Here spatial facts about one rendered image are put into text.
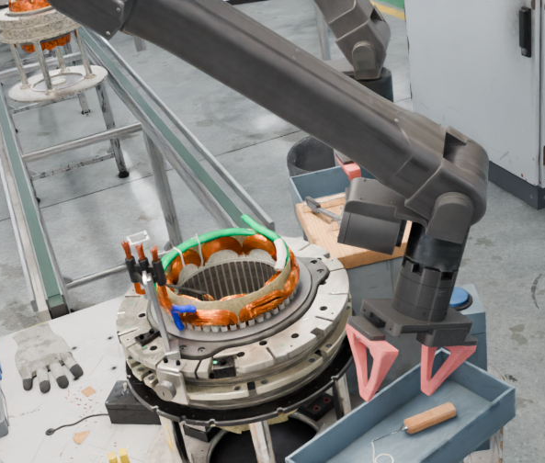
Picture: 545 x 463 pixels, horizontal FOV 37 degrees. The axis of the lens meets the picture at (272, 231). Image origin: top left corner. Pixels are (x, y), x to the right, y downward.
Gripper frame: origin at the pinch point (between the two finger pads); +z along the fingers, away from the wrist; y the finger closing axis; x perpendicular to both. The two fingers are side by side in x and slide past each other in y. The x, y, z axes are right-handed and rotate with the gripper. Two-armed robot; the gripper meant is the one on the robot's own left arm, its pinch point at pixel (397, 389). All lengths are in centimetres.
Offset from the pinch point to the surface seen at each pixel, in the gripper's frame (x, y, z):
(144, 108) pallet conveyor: -210, -48, 9
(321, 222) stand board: -44.5, -16.9, -4.2
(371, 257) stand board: -32.1, -18.6, -2.9
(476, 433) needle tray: 4.3, -8.8, 3.7
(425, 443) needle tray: 0.5, -5.6, 7.0
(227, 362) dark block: -18.3, 10.5, 5.7
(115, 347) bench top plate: -78, 1, 34
